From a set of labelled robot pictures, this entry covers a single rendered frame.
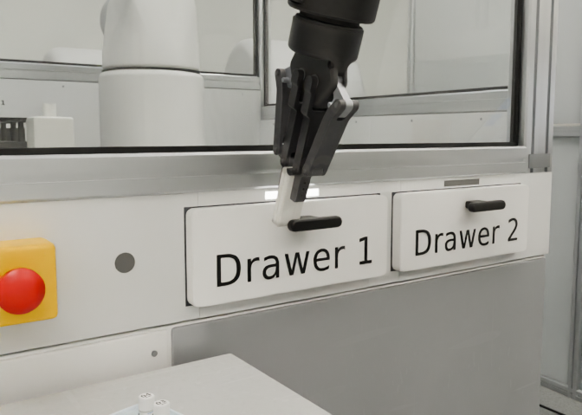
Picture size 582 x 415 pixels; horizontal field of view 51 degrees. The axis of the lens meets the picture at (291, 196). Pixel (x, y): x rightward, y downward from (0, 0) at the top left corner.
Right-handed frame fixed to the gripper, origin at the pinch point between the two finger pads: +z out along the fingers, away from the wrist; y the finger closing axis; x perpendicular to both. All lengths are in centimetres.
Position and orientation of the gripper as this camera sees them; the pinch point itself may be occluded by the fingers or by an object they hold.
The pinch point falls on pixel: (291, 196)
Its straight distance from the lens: 70.9
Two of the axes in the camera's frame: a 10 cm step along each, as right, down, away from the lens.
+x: 8.2, -0.6, 5.6
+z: -2.0, 9.1, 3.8
